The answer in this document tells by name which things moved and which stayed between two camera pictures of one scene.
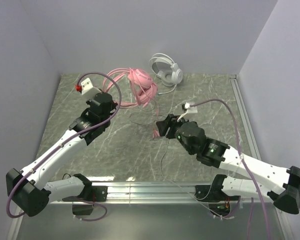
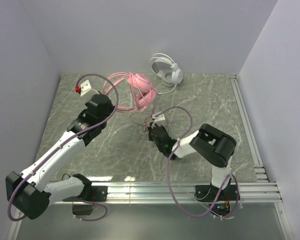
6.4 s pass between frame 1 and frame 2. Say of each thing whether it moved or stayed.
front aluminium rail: stayed
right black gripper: moved
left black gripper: stayed
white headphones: stayed
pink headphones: moved
